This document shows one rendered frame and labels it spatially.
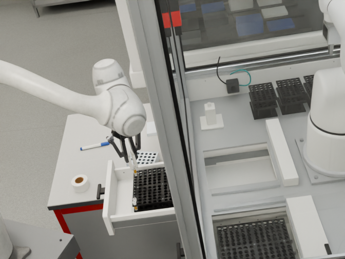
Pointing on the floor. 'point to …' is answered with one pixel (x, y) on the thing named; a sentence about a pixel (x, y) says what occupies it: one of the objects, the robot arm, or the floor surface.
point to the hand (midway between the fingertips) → (131, 160)
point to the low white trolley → (80, 233)
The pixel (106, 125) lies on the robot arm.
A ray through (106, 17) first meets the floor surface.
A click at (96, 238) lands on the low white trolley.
